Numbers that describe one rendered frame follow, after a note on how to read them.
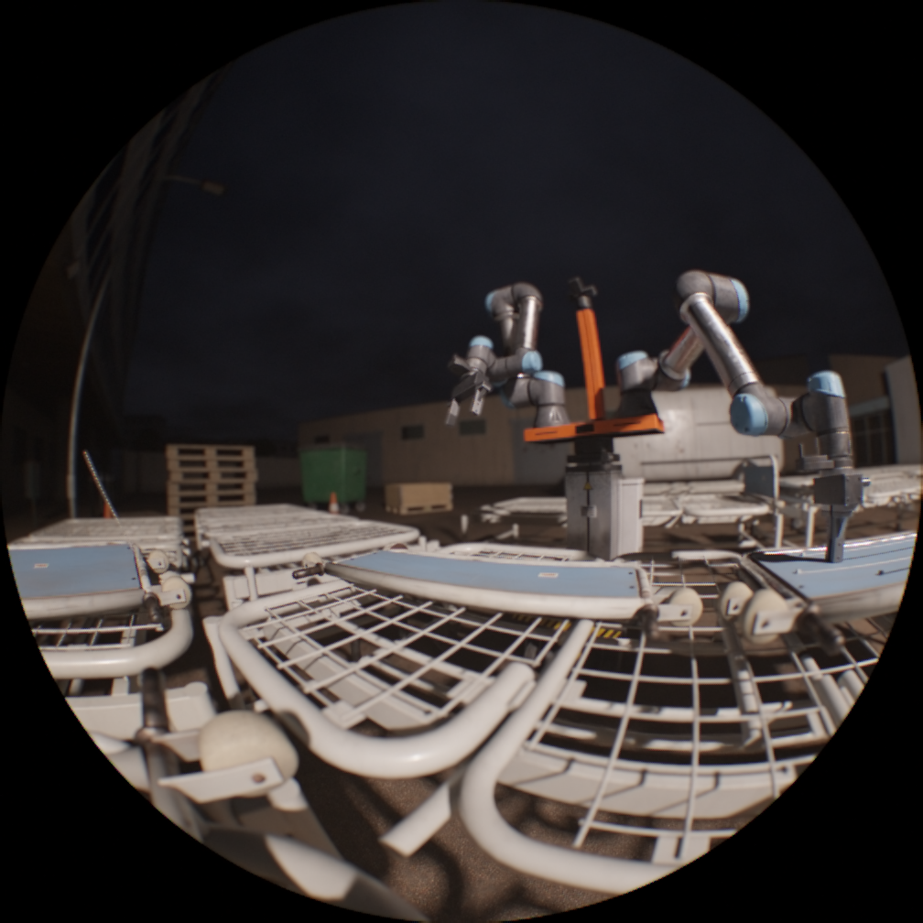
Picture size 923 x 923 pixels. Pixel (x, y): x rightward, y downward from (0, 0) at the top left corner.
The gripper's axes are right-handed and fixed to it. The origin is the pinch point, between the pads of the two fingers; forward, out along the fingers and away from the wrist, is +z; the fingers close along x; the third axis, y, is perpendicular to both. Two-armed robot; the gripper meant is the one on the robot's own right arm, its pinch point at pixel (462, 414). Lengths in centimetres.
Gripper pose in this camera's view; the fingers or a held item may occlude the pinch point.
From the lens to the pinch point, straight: 103.5
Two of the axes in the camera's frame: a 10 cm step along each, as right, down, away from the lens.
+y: 7.8, 3.9, 4.8
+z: -2.2, 9.0, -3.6
